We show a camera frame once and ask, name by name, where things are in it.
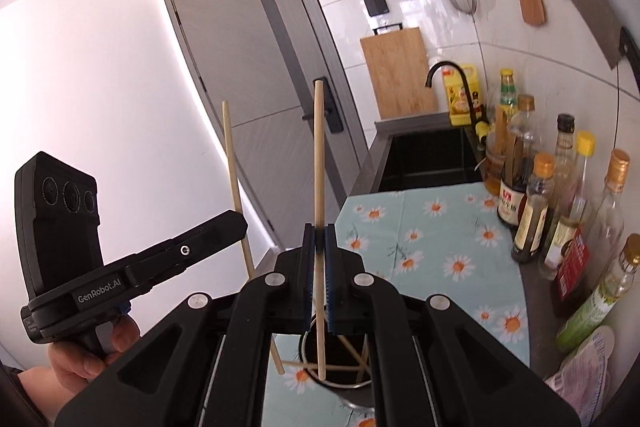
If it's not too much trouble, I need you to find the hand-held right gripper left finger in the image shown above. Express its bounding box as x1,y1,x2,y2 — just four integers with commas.
54,223,321,427

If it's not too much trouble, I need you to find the single bamboo chopstick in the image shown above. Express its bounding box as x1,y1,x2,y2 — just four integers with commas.
312,79,327,381
221,102,286,376

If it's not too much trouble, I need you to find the dark bottle gold cap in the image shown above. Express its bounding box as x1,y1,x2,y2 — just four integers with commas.
511,153,556,264

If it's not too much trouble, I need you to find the tall bottle black cap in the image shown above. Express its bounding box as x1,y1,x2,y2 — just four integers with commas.
552,113,577,188

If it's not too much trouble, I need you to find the dark kitchen sink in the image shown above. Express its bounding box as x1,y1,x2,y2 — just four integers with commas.
375,124,483,192

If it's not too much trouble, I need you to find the yellow cap green label bottle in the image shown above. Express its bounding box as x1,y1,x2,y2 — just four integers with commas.
499,68,518,124

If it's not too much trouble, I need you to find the black curved faucet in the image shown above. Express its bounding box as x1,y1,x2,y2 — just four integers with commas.
425,62,488,142

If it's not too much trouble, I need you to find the wooden cutting board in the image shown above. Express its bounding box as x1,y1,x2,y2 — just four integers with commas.
360,23,438,118

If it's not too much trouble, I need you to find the clear bottle yellow cap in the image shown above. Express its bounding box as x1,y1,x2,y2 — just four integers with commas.
539,132,597,281

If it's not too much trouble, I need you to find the person's left hand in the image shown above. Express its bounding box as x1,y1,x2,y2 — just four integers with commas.
49,314,142,410

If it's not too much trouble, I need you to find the black door lock handle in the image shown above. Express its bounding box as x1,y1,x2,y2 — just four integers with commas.
301,77,345,134

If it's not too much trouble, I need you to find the small dark sauce bottle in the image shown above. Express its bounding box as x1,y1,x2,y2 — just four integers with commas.
471,92,493,144

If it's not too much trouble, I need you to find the daisy print tablecloth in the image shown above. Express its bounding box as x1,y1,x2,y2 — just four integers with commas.
260,184,531,427

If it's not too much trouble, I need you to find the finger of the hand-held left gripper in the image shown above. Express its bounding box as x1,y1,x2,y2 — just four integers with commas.
124,209,249,290

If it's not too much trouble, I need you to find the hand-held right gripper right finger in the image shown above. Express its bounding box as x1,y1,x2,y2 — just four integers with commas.
322,223,583,427

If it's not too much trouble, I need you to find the set of wooden chopsticks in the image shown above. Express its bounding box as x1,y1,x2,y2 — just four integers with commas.
280,334,371,388

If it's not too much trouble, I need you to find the grey door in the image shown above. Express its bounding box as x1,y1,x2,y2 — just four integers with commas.
161,0,371,248

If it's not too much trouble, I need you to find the dark soy sauce bottle red label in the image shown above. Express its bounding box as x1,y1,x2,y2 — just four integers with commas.
496,142,529,229

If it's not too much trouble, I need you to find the black cylindrical utensil holder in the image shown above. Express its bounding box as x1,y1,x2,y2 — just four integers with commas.
299,314,373,410

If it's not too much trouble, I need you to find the white sugar bag red print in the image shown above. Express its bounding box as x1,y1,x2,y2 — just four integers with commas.
544,324,617,413

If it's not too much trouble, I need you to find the yellow dish soap bottle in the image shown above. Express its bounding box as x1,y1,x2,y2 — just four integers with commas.
442,64,483,126

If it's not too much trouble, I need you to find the green label oil bottle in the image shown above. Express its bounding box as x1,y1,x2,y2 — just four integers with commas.
556,234,640,354

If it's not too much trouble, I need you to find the red label bottle gold cap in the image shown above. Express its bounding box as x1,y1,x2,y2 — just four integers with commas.
551,149,631,319

